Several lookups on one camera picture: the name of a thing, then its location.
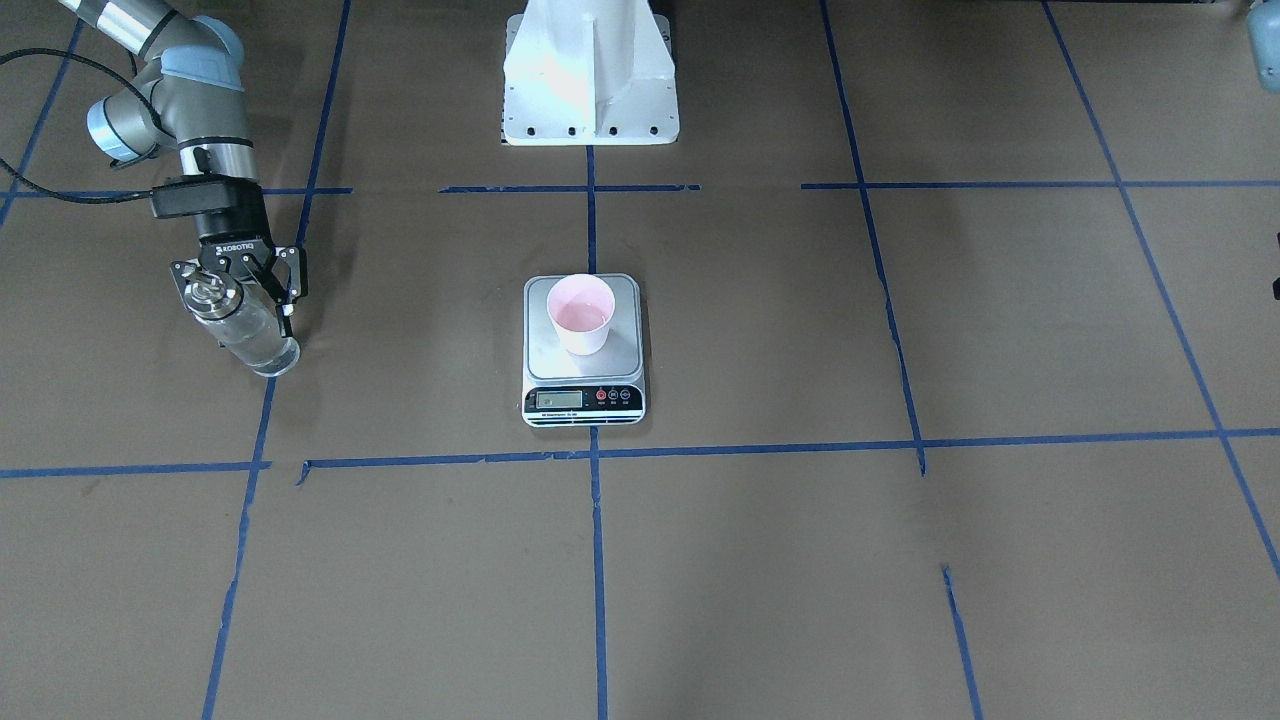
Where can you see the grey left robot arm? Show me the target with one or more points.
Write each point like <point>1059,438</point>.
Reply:
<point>1263,31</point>

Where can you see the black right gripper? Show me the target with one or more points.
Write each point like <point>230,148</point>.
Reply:
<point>233,223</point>

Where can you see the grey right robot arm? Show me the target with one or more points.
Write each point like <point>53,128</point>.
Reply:
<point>189,99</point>

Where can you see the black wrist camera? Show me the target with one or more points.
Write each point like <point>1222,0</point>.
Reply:
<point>189,196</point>

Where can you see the silver digital kitchen scale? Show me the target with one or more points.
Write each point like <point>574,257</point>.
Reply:
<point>565,390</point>

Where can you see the pink plastic cup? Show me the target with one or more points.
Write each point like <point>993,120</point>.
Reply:
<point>581,308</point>

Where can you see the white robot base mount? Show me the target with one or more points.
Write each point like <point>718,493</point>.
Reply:
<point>589,73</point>

